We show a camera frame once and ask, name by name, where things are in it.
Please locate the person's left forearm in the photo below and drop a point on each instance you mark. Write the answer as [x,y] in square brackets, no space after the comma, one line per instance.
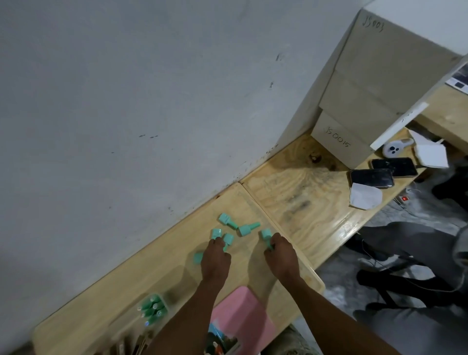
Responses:
[186,322]

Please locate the small beige cardboard box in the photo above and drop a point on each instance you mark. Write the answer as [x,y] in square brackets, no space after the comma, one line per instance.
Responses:
[342,141]

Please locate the black chair base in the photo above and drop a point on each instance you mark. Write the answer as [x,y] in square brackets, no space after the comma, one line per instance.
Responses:
[395,289]

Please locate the white crumpled paper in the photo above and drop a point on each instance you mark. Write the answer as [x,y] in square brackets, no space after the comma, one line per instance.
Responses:
[365,196]

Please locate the cluster of mint green bottles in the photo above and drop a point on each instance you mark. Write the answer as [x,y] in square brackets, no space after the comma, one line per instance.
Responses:
[245,229]

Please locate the bundle of wooden sticks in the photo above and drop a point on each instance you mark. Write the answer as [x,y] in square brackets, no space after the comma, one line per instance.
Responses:
[137,343]

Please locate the colourful picture card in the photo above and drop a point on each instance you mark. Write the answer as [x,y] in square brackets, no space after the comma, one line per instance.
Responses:
[221,342]

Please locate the black smartphone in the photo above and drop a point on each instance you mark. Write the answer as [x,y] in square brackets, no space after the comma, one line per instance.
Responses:
[372,178]
[398,166]

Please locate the pink board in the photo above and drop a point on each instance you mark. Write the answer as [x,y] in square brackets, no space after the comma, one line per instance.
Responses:
[243,316]

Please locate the mint green polish bottle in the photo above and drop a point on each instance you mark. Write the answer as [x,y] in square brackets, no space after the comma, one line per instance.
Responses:
[266,234]
[229,238]

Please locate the person's patterned shorts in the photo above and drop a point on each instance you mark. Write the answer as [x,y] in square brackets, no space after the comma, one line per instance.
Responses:
[292,342]

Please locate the person's right forearm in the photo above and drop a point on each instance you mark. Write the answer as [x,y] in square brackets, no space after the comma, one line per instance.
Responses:
[329,314]

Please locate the person's left fingers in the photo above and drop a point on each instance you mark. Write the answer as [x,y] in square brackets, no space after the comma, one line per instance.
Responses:
[218,241]

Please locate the power strip with red switch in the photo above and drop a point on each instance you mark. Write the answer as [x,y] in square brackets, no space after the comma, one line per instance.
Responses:
[404,199]

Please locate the white printed sheet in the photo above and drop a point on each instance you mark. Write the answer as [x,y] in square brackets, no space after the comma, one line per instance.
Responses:
[460,78]

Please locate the row of green capped bottles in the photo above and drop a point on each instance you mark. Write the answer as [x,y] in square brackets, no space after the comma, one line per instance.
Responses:
[153,310]

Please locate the clear plastic box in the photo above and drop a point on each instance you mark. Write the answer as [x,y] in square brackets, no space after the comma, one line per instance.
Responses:
[146,314]

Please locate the person's left hand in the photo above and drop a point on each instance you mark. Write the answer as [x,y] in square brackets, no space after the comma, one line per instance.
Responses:
[215,263]

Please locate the person's right fingers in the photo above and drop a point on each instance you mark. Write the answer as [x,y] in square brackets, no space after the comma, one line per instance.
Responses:
[273,243]

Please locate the person's right hand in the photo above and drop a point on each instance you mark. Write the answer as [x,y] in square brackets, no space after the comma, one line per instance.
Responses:
[283,259]

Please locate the white folded paper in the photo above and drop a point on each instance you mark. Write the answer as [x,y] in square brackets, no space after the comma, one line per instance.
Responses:
[431,153]

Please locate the white round device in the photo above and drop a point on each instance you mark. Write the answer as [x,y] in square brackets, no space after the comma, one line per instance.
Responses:
[395,149]

